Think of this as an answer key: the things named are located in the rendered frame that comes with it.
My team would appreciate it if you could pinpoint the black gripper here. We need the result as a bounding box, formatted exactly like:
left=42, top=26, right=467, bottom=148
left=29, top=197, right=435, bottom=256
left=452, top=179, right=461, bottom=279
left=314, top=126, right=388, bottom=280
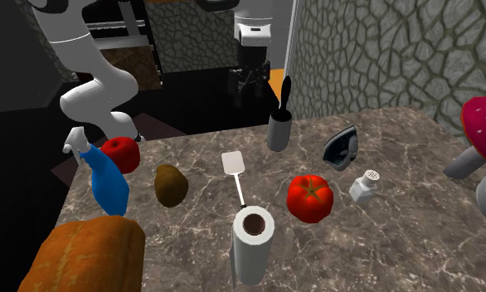
left=227, top=44, right=272, bottom=109

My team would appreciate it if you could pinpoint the black brush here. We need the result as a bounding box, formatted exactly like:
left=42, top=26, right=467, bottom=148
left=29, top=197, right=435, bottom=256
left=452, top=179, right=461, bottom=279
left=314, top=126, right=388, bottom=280
left=271, top=75, right=294, bottom=122

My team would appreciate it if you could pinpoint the grey cup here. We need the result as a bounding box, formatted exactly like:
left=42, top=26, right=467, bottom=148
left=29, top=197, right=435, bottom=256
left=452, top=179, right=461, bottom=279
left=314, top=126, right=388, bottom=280
left=266, top=113, right=294, bottom=153

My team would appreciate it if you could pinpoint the white spatula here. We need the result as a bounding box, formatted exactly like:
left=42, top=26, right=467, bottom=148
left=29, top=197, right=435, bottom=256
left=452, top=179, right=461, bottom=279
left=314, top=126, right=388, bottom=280
left=221, top=150, right=249, bottom=210

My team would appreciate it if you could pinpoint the dark shelf unit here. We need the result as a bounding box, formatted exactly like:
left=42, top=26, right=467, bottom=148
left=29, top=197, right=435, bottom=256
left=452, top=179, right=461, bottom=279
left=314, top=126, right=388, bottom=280
left=80, top=0, right=164, bottom=92

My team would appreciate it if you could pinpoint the brown potato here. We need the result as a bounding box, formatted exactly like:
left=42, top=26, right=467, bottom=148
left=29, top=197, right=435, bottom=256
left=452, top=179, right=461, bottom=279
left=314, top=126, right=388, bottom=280
left=153, top=163, right=190, bottom=209

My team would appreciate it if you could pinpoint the red tomato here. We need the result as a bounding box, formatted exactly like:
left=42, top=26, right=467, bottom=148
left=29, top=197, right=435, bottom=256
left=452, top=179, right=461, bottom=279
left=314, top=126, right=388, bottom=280
left=285, top=173, right=335, bottom=225

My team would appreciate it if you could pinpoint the red apple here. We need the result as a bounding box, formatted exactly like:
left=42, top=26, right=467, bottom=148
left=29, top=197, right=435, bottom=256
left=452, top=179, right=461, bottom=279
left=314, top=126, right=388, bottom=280
left=100, top=136, right=142, bottom=175

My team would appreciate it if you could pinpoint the white salt shaker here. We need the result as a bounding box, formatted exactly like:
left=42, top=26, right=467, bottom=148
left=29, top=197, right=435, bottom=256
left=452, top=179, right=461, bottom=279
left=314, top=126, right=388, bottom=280
left=348, top=169, right=381, bottom=204

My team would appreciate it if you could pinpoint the white paper towel roll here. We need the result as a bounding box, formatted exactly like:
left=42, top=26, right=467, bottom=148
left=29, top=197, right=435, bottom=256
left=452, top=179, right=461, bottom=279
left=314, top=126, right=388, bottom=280
left=229, top=204, right=276, bottom=288

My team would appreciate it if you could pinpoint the blue spray bottle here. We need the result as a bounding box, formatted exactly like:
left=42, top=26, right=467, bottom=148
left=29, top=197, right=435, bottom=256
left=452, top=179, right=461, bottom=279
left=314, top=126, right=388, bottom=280
left=62, top=126, right=130, bottom=217

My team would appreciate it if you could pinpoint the orange-brown bread loaf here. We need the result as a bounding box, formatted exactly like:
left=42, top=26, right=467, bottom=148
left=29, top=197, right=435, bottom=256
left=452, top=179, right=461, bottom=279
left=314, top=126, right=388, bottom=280
left=17, top=215, right=148, bottom=292

